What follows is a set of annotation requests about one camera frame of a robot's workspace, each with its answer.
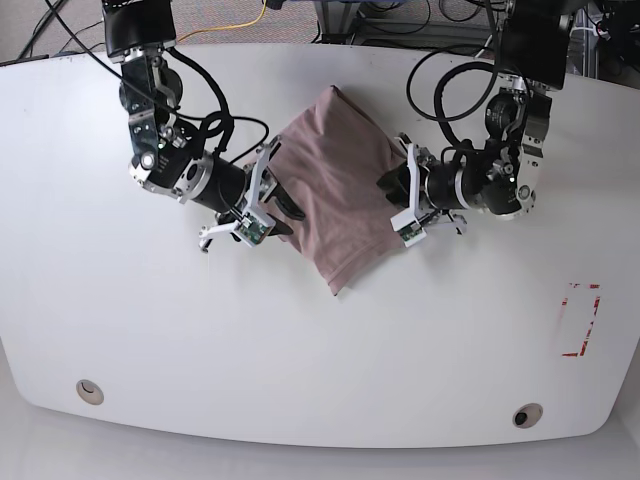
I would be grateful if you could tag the pink t-shirt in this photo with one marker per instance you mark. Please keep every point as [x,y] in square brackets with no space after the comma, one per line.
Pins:
[329,162]

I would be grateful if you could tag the table grommet hole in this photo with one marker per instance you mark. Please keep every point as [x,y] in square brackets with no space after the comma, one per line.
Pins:
[90,392]
[527,416]

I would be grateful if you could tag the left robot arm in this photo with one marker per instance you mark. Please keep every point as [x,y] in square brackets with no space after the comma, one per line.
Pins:
[495,147]

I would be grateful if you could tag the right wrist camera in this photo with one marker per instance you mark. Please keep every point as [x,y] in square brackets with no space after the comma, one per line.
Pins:
[254,223]

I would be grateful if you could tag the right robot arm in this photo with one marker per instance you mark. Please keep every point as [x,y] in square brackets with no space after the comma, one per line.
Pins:
[177,155]

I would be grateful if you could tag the red tape rectangle marking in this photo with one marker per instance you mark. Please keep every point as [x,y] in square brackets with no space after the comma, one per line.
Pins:
[579,312]

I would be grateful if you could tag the left table grommet hole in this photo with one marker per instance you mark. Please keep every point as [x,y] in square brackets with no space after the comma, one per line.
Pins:
[90,392]

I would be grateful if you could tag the aluminium frame base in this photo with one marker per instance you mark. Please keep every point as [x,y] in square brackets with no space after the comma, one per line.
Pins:
[415,25]

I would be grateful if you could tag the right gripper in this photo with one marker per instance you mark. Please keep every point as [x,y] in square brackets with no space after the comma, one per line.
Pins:
[226,187]

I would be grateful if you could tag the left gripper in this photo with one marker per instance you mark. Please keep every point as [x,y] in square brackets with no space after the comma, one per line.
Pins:
[440,184]

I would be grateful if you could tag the right table grommet hole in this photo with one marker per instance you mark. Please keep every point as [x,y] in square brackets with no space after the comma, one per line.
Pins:
[527,416]

